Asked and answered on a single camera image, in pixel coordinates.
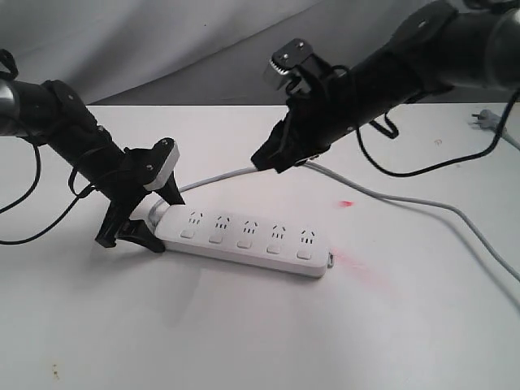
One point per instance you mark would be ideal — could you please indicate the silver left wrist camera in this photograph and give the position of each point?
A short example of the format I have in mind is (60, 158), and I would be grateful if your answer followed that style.
(152, 168)

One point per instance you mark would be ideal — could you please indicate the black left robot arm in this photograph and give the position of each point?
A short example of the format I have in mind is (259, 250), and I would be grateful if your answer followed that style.
(53, 114)

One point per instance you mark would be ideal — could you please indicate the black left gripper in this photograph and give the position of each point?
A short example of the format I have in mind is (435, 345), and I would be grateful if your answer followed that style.
(117, 224)

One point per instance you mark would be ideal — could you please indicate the white five-socket power strip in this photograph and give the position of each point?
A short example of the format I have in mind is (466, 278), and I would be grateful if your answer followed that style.
(245, 239)

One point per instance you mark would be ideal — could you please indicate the grey backdrop cloth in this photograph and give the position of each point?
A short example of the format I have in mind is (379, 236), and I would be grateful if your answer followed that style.
(185, 52)

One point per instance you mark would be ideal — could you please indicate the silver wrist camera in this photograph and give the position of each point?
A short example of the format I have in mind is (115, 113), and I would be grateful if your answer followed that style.
(152, 168)
(295, 67)

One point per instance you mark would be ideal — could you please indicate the grey wall plug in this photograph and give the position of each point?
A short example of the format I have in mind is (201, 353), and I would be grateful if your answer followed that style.
(486, 120)

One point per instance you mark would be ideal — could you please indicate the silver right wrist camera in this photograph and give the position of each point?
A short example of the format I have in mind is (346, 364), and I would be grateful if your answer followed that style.
(295, 67)

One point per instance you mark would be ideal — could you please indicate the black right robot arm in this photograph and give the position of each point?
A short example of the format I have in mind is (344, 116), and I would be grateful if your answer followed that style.
(435, 50)

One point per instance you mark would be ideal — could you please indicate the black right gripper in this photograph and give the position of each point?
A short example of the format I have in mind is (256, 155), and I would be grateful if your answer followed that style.
(309, 128)

